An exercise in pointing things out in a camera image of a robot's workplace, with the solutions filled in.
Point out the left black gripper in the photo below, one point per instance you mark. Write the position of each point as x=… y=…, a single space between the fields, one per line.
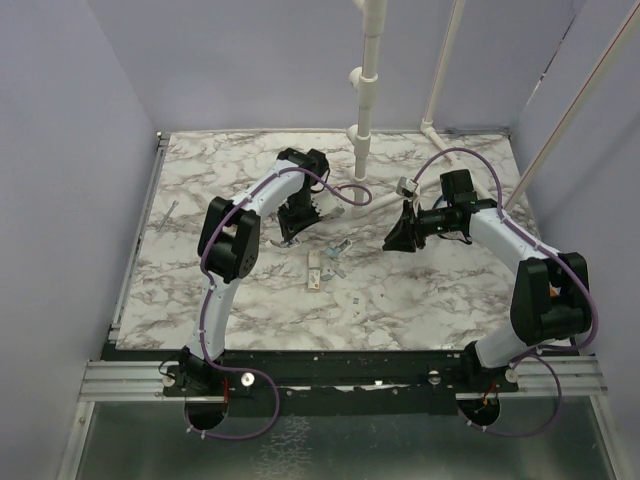
x=290 y=226

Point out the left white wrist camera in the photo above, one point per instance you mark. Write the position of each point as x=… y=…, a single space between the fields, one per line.
x=327 y=206

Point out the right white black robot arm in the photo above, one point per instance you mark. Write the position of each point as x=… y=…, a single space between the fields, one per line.
x=549 y=297

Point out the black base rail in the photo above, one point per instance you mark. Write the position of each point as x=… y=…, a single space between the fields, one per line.
x=440 y=382

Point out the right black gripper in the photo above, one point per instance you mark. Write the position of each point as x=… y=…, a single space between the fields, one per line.
x=408 y=233

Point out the white staple box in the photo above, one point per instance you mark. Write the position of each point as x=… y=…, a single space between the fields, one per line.
x=314 y=270

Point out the small silver wrench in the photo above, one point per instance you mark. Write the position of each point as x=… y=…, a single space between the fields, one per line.
x=167 y=215

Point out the white stapler base piece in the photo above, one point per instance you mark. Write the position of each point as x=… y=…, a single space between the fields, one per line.
x=293 y=243

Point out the white PVC pipe frame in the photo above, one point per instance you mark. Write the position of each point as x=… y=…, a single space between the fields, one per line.
x=521 y=67

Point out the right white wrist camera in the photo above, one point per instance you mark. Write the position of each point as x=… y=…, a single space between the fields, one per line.
x=408 y=188

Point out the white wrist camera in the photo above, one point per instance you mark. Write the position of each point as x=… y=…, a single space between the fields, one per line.
x=327 y=206
x=408 y=188

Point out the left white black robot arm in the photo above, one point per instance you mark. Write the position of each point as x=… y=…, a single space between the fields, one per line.
x=228 y=249

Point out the aluminium extrusion rail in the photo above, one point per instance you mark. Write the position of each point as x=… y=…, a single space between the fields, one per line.
x=141 y=381

